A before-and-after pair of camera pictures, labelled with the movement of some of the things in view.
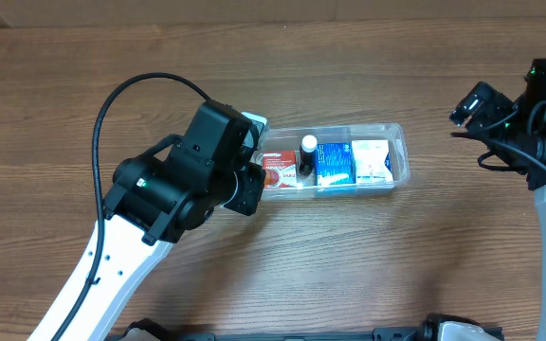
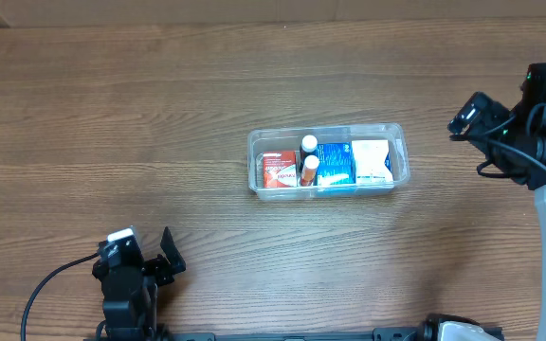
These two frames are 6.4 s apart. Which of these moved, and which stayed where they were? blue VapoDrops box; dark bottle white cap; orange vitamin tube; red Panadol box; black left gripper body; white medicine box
Moved: orange vitamin tube; black left gripper body
Stayed: dark bottle white cap; white medicine box; red Panadol box; blue VapoDrops box
